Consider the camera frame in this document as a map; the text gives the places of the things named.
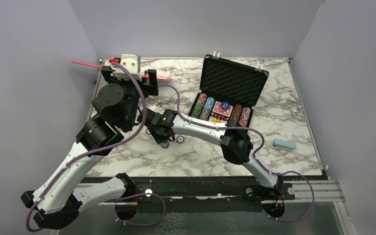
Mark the pink acrylic sheet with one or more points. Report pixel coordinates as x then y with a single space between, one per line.
161 78

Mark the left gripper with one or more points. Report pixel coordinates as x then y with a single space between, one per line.
151 89

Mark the light blue eraser block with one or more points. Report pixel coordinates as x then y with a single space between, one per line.
283 144

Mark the blue small blind button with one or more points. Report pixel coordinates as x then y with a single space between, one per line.
224 105

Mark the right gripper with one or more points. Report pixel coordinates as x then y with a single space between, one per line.
159 139

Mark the white one poker chip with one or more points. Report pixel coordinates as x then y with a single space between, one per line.
180 139

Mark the red playing card deck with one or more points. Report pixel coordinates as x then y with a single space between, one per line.
216 108

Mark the light blue chip stack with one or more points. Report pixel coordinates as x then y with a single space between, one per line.
207 108

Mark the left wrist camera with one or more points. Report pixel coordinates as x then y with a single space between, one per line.
131 62

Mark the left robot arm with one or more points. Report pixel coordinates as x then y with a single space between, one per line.
120 116

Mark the red white chip stack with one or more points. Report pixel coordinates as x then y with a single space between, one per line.
199 104

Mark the black poker chip case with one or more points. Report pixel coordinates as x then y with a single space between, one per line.
232 82

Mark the red dice row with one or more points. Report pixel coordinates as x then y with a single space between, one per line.
219 116

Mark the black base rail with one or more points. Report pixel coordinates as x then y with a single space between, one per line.
206 194

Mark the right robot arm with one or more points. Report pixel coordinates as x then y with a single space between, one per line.
231 137

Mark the purple red chip stack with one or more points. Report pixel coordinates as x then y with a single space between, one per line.
244 117

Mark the orange black chip stack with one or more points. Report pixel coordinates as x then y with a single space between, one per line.
236 112

